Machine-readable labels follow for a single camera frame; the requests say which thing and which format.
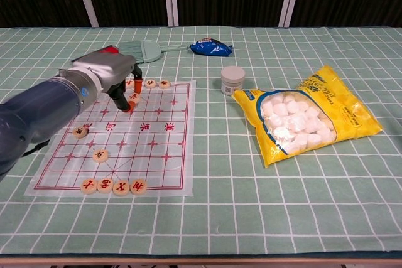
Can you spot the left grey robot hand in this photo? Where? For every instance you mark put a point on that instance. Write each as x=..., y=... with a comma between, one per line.
x=110, y=70

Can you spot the red character chess piece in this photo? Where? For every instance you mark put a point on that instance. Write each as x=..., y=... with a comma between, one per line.
x=100, y=155
x=135, y=97
x=129, y=84
x=150, y=84
x=121, y=188
x=164, y=84
x=89, y=185
x=139, y=186
x=80, y=132
x=105, y=184

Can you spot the left blue robot arm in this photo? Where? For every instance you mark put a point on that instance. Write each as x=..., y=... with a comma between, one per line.
x=41, y=108

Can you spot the translucent red-lined chess board mat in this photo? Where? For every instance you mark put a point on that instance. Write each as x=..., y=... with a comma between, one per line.
x=147, y=155

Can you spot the red ink pad black case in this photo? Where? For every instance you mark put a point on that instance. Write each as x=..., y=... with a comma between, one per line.
x=110, y=50

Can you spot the green hand brush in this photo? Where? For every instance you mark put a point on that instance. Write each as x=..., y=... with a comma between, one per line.
x=147, y=50

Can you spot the blue snack packet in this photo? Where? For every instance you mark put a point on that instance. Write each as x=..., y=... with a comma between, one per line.
x=211, y=47

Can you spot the white lidded jar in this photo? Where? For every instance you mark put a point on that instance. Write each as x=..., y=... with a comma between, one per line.
x=232, y=79

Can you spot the green checkered tablecloth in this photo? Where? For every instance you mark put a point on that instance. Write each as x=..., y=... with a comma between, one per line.
x=220, y=211

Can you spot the yellow marshmallow bag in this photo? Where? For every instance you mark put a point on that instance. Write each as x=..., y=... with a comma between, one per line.
x=307, y=117

